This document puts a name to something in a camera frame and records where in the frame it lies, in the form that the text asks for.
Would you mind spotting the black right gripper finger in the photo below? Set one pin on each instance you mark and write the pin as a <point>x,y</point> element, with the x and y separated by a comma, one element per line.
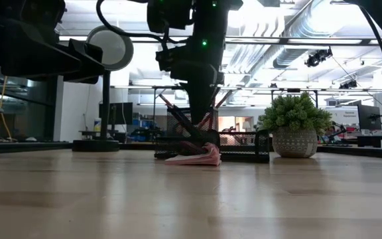
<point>199,103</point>

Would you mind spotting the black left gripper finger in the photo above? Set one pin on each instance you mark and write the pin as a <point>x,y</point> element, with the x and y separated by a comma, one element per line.
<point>88,74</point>
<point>89,53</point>

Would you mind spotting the pink sticky note pad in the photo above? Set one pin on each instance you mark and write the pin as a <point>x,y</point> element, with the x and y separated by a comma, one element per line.
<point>194,160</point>

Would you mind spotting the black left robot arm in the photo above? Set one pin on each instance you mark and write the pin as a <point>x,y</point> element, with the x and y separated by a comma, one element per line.
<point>41,13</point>

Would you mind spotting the black mesh desk organizer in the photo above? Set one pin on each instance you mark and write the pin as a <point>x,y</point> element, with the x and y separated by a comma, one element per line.
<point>244,152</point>

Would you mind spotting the black desk lamp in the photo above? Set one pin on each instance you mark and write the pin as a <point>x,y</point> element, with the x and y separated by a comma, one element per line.
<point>114,49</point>

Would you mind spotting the black computer monitor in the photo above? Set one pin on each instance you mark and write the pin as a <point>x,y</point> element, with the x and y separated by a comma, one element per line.
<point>369,117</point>
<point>118,113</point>

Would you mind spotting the white wipes canister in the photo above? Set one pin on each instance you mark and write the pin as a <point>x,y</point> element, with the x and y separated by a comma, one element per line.
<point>97,125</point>

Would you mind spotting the green artificial potted plant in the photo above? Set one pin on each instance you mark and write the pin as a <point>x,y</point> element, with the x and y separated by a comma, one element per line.
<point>293,113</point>

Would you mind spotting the black background table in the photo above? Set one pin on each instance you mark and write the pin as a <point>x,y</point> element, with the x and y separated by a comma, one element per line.
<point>380,138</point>

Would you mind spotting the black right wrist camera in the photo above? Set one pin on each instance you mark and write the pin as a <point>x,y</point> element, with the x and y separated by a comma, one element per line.
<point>172,58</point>

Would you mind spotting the black aluminium table frame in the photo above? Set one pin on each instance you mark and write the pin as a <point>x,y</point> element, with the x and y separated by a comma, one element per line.
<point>28,146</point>

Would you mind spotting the silver ventilation duct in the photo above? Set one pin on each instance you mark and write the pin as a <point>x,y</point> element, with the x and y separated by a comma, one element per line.
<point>293,49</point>

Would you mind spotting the black ceiling-hung camera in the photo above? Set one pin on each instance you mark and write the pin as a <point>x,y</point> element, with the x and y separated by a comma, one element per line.
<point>317,58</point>
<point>348,84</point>

